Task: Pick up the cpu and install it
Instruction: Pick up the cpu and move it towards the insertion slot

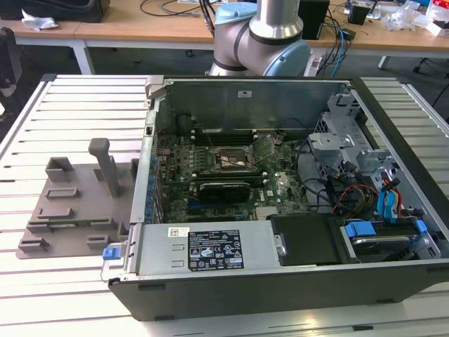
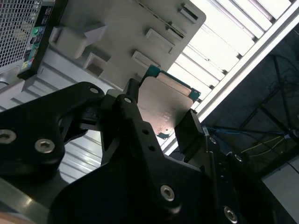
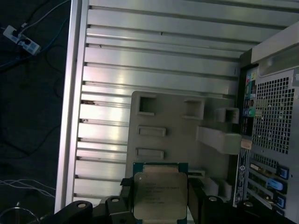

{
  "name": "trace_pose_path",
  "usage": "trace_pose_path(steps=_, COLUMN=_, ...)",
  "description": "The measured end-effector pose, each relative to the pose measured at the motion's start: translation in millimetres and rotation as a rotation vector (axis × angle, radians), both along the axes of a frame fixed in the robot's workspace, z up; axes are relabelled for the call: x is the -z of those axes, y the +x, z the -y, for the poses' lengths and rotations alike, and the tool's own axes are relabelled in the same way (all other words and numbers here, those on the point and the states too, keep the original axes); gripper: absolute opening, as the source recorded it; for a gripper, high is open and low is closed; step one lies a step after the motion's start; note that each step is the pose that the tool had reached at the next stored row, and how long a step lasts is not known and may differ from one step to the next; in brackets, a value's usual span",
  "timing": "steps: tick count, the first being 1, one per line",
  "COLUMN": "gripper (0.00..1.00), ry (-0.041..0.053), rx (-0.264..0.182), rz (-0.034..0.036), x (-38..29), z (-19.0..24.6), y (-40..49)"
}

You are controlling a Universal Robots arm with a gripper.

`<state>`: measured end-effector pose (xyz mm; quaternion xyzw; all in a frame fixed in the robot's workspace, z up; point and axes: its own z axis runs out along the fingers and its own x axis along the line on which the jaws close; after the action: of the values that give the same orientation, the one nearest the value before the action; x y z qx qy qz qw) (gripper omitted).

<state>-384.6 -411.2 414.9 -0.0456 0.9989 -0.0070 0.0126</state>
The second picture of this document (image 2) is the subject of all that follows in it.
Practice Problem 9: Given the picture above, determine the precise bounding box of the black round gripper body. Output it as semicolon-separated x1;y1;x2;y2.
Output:
48;155;219;224

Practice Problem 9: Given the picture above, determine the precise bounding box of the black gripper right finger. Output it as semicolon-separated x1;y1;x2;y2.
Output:
174;109;294;224

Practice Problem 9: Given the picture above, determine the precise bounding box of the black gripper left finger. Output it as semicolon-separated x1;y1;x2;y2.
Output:
0;78;183;212

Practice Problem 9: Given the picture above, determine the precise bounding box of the silver green CPU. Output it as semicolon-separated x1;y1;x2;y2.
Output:
137;64;202;140

